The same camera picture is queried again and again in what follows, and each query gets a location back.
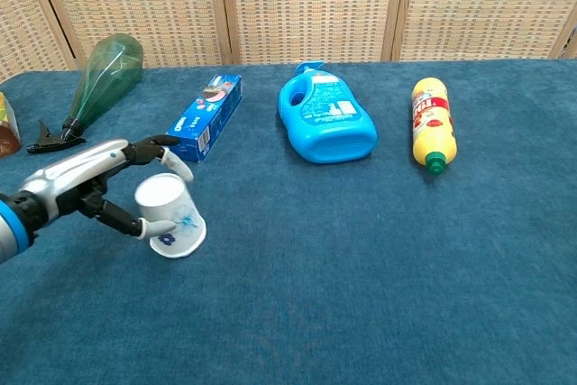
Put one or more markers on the green plastic spray bottle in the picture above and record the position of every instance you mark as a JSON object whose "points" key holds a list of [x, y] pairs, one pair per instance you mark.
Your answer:
{"points": [[106, 78]]}

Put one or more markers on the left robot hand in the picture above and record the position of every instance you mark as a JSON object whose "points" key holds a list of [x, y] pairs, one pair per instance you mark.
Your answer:
{"points": [[76, 173]]}

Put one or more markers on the blue tablecloth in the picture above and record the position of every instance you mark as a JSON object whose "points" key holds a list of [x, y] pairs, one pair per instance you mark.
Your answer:
{"points": [[315, 268]]}

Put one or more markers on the brown and yellow carton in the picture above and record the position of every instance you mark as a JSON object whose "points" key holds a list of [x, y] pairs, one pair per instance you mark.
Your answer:
{"points": [[6, 130]]}

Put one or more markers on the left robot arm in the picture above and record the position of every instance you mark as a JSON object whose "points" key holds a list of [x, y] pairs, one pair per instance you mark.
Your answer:
{"points": [[11, 231]]}

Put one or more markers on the white floral paper cup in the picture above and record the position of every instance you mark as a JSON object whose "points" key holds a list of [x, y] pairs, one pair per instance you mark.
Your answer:
{"points": [[173, 218]]}

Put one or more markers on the blue Oreo cookie box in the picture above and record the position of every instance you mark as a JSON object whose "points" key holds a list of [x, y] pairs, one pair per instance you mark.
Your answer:
{"points": [[205, 119]]}

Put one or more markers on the blue detergent jug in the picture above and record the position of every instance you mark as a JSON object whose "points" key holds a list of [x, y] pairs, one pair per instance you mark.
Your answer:
{"points": [[326, 123]]}

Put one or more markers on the woven bamboo folding screen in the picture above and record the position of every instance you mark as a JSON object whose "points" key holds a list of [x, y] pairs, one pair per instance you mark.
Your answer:
{"points": [[288, 2]]}

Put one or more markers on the yellow bottle with green cap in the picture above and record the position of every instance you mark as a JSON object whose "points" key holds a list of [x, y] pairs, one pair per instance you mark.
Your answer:
{"points": [[433, 123]]}

